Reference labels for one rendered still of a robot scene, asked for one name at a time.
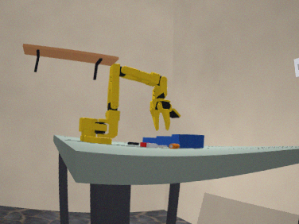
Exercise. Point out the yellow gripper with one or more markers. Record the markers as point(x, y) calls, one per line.
point(163, 106)

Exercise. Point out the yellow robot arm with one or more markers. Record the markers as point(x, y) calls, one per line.
point(92, 126)

